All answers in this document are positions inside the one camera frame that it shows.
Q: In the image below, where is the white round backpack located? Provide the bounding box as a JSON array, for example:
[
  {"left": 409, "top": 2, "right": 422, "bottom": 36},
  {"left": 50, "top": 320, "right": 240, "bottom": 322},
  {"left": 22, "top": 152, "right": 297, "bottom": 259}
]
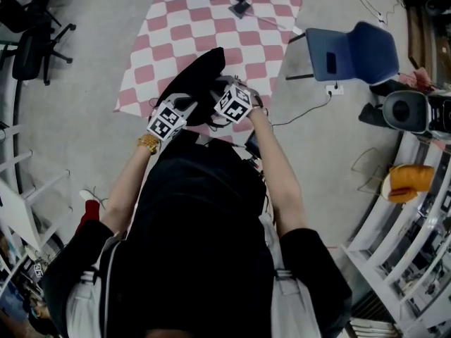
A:
[{"left": 382, "top": 89, "right": 451, "bottom": 135}]

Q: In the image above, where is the person's right forearm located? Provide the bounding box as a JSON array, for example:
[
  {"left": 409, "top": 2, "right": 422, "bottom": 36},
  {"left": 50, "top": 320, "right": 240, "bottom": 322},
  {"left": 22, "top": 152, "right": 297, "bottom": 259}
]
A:
[{"left": 246, "top": 109, "right": 309, "bottom": 235}]

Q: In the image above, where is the black tablet blue screen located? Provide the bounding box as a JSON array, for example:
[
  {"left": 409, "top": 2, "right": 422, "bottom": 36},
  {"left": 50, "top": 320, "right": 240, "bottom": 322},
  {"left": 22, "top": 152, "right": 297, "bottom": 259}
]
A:
[{"left": 245, "top": 130, "right": 264, "bottom": 160}]

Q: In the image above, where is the red cloth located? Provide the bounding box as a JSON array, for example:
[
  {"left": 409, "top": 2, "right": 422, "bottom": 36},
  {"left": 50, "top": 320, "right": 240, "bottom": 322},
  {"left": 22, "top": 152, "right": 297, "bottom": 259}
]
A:
[{"left": 82, "top": 199, "right": 101, "bottom": 225}]

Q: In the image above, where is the pink cloth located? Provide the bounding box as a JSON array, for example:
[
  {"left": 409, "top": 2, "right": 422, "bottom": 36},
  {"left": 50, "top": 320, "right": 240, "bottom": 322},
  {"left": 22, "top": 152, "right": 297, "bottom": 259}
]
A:
[{"left": 400, "top": 67, "right": 433, "bottom": 93}]

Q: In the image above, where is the thin pink rod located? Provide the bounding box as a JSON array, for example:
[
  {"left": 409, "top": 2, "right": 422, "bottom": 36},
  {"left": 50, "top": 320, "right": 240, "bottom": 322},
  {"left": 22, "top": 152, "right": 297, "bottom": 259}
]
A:
[{"left": 250, "top": 12, "right": 288, "bottom": 30}]

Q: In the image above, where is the grey backpack strap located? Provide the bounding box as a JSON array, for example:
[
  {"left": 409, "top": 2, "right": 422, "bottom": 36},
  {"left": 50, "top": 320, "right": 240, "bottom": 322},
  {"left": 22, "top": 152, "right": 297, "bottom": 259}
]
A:
[
  {"left": 260, "top": 213, "right": 318, "bottom": 338},
  {"left": 66, "top": 237, "right": 124, "bottom": 338}
]

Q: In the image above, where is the white shelving rack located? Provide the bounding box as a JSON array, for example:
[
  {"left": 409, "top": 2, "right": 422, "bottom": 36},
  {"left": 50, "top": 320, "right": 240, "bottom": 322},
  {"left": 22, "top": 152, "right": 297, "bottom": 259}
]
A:
[{"left": 340, "top": 132, "right": 451, "bottom": 338}]

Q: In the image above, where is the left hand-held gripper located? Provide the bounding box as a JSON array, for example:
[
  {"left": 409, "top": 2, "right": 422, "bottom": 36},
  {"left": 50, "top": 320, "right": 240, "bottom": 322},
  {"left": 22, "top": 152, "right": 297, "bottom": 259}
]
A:
[{"left": 146, "top": 94, "right": 198, "bottom": 143}]

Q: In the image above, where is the small black stand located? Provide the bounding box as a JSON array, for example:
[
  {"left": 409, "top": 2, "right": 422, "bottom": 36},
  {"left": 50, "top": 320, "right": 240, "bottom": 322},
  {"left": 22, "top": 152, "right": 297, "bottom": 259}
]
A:
[{"left": 228, "top": 1, "right": 252, "bottom": 20}]

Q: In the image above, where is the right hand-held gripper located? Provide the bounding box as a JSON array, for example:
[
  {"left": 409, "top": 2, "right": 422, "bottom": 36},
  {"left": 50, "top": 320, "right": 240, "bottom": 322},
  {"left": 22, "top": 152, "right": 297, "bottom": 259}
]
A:
[{"left": 211, "top": 75, "right": 264, "bottom": 125}]

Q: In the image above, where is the black phone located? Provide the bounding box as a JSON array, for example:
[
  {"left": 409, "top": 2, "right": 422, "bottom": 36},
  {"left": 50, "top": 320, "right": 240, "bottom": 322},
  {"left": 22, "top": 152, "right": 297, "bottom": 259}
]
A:
[{"left": 324, "top": 51, "right": 338, "bottom": 74}]

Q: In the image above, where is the blue chair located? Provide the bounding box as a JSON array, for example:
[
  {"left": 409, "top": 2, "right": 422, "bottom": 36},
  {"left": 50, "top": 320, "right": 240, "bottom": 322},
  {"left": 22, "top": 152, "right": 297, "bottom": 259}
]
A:
[{"left": 285, "top": 21, "right": 401, "bottom": 86}]

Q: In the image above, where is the amber bead bracelet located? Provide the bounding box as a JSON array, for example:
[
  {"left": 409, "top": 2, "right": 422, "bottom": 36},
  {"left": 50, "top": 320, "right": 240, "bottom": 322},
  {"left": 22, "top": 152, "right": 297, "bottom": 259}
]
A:
[{"left": 137, "top": 134, "right": 161, "bottom": 154}]

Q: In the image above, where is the grey metal radiator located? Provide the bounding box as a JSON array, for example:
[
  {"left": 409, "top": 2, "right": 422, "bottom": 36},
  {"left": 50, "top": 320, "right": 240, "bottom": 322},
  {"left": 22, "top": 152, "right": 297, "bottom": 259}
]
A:
[{"left": 348, "top": 290, "right": 402, "bottom": 338}]

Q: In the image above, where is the pink white checkered tablecloth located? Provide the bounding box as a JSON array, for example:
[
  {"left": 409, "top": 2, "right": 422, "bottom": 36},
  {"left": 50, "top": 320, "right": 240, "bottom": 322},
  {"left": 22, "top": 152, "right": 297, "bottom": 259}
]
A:
[{"left": 112, "top": 0, "right": 304, "bottom": 135}]

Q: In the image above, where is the black cloth bag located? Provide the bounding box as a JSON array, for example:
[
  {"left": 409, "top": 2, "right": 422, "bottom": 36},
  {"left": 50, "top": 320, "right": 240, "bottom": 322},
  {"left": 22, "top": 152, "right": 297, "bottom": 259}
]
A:
[{"left": 154, "top": 46, "right": 228, "bottom": 128}]

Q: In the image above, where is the person's left forearm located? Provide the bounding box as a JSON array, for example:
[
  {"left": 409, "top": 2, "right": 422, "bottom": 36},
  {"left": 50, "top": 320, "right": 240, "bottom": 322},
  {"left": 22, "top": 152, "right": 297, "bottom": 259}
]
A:
[{"left": 101, "top": 142, "right": 160, "bottom": 229}]

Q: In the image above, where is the person's black clothing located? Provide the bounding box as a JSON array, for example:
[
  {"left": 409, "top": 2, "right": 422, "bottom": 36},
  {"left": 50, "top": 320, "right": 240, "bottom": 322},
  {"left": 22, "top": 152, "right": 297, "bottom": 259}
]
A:
[{"left": 42, "top": 130, "right": 353, "bottom": 338}]

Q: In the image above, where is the black floor cable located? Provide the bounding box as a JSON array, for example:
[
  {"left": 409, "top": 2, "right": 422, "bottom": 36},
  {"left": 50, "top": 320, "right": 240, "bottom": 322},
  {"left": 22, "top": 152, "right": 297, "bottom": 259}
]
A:
[{"left": 271, "top": 92, "right": 334, "bottom": 128}]

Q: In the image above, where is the white shelf unit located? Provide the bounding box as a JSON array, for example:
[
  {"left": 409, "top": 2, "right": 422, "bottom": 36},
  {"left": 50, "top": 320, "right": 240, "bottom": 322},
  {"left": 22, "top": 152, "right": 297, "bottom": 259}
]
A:
[{"left": 0, "top": 121, "right": 73, "bottom": 256}]

